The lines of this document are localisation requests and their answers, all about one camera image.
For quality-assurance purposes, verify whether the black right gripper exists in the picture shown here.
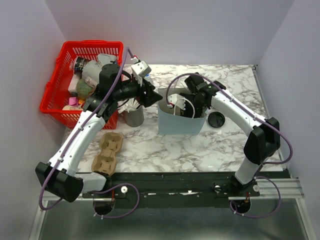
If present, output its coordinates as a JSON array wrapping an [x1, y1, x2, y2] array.
[[178, 93, 206, 125]]

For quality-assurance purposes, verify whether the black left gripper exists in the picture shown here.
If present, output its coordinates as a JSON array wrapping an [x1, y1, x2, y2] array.
[[113, 74, 163, 108]]

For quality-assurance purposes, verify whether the light blue paper bag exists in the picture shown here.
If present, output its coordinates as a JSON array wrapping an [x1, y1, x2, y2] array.
[[157, 87, 208, 135]]

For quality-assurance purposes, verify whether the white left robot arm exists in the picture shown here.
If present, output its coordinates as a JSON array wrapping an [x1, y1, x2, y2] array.
[[35, 61, 162, 203]]

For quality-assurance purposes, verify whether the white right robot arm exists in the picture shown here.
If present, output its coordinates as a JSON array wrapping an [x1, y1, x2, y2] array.
[[184, 72, 281, 196]]

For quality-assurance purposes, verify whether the clear water bottle blue cap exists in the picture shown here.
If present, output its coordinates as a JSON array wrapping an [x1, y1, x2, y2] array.
[[144, 74, 154, 85]]

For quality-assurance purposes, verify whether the grey metal straw holder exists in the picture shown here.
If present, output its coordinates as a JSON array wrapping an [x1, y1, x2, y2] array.
[[123, 106, 145, 128]]

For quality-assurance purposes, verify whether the white plastic pouch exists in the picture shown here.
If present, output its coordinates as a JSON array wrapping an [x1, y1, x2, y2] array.
[[82, 60, 102, 84]]

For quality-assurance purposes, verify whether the green round sponge ball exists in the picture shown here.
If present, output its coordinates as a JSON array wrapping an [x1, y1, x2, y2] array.
[[76, 79, 93, 99]]

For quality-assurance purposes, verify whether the brown cardboard cup carrier stack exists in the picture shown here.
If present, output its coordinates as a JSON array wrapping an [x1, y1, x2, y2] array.
[[91, 132, 124, 176]]

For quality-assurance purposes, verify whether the dark printed can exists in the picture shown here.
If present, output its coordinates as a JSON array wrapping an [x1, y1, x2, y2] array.
[[73, 56, 89, 75]]

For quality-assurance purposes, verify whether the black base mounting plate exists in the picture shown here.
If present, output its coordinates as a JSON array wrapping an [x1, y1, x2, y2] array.
[[82, 172, 260, 209]]

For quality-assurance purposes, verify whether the red plastic shopping basket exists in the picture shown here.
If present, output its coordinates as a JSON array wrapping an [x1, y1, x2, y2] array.
[[39, 40, 124, 129]]

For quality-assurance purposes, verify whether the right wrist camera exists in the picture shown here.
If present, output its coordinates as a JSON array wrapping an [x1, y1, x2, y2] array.
[[167, 93, 186, 110]]

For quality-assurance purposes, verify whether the aluminium rail frame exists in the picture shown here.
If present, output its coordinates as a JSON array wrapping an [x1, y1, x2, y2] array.
[[30, 171, 312, 240]]

